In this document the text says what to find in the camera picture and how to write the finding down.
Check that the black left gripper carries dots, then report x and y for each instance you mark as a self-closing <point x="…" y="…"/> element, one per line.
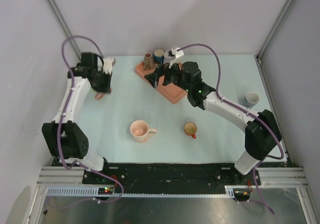
<point x="105" y="88"/>

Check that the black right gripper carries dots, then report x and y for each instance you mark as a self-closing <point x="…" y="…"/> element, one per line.
<point x="160" y="71"/>

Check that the dark blue mug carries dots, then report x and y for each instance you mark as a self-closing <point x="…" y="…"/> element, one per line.
<point x="158" y="56"/>

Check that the pink mug with handle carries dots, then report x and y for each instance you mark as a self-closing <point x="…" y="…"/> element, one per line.
<point x="100" y="95"/>

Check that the large peach mug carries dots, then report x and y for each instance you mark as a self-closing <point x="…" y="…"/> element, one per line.
<point x="141" y="131"/>

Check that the small orange mug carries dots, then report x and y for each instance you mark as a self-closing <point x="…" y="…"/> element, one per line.
<point x="190" y="129"/>

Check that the grey-blue patterned mug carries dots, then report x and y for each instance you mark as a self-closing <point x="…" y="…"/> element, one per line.
<point x="251" y="99"/>

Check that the white-grey mug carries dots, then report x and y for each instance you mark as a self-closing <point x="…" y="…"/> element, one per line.
<point x="157" y="74"/>

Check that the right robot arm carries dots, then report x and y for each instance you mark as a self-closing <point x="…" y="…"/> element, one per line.
<point x="261" y="131"/>

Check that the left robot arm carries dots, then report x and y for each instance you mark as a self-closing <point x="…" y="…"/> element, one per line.
<point x="63" y="136"/>

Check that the brown striped mug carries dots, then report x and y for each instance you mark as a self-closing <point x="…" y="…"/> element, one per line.
<point x="148" y="62"/>

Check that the salmon plastic tray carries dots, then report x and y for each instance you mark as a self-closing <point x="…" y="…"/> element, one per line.
<point x="171" y="92"/>

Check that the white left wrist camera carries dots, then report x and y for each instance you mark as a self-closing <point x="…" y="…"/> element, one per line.
<point x="108" y="63"/>

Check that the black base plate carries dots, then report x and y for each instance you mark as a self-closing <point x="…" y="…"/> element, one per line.
<point x="178" y="179"/>

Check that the aluminium frame rail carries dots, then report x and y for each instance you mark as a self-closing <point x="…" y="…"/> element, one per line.
<point x="59" y="176"/>

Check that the grey slotted cable duct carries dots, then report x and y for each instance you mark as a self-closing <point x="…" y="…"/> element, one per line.
<point x="103" y="192"/>

